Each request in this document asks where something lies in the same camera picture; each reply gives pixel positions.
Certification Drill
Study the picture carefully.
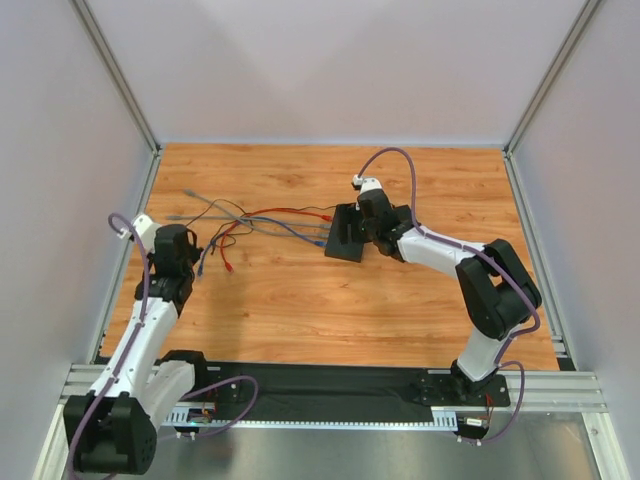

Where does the black network switch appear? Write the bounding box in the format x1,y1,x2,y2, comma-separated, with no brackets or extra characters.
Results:
324,203,366,263

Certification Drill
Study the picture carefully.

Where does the blue ethernet cable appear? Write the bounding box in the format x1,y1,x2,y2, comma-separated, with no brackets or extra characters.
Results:
197,217,326,277

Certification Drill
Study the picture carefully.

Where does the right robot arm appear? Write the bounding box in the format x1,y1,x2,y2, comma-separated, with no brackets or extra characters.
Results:
325,178,542,398

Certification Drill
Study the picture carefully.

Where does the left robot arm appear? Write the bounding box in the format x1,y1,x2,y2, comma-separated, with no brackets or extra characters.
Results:
63,214,203,478

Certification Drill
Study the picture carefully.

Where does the black power adapter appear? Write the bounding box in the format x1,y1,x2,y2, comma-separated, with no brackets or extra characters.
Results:
393,205,413,227

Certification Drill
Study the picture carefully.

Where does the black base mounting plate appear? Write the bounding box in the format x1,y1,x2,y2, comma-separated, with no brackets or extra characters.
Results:
196,362,511,423

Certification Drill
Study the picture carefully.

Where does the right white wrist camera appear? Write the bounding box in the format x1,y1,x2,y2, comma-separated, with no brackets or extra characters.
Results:
351,175,383,195

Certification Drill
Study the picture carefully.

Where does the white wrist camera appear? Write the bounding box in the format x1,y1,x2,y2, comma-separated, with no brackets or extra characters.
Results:
351,175,383,195
132,213,160,249

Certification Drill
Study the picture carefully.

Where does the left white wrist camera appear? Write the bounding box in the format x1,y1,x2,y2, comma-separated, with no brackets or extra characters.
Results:
132,213,160,249

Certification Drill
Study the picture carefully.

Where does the red ethernet cable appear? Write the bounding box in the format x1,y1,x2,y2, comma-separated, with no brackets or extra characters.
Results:
217,207,335,274

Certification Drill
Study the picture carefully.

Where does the upper grey ethernet cable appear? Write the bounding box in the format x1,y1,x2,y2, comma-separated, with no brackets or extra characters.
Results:
182,188,331,239

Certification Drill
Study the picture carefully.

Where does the slotted cable duct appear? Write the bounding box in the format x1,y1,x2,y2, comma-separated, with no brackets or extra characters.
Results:
160,406,489,432

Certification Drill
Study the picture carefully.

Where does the front aluminium rail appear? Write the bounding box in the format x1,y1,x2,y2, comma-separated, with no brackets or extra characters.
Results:
60,364,608,413

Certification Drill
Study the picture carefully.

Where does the left aluminium frame post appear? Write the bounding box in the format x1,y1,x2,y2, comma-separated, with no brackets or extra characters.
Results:
69,0,161,154

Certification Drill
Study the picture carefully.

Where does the aluminium frame post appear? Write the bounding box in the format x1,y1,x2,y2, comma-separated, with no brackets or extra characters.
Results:
69,0,161,154
502,0,604,157

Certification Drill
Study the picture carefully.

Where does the right aluminium frame post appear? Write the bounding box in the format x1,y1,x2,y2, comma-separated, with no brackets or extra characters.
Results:
502,0,604,157

